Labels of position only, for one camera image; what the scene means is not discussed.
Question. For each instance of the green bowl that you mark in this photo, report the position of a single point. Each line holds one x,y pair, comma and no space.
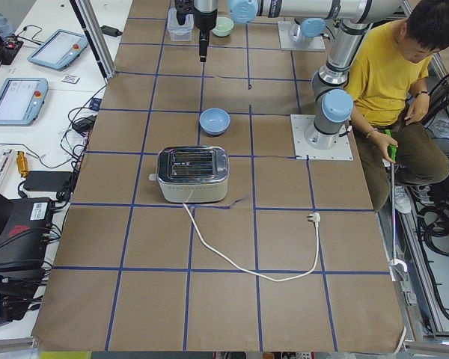
224,26

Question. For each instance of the blue bowl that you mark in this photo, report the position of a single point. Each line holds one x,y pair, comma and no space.
214,121

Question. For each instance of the clear plastic container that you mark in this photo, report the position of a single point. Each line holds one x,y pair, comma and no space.
177,32

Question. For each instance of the black power adapter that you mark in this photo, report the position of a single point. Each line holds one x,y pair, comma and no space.
110,31

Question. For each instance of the upper teach pendant tablet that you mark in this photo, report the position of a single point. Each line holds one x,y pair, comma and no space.
60,50

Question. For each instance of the teach pendant tablet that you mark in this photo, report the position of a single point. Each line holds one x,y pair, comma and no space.
21,100
60,50

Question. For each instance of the cream steel toaster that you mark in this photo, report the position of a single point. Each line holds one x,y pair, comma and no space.
192,174

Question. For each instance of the lower teach pendant tablet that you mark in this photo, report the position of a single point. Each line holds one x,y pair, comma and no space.
21,100

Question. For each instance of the person in yellow shirt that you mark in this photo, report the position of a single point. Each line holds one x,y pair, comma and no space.
388,83

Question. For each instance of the orange metal cylinder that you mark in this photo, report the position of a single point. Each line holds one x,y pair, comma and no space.
22,164

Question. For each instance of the black power brick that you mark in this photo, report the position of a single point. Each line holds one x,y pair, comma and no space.
47,180

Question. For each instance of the black computer box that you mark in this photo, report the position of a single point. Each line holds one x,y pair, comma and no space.
24,223

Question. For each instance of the aluminium frame post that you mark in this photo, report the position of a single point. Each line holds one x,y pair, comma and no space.
88,21

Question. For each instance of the green handled grabber stick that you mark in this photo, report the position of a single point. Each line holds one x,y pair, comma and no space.
399,267

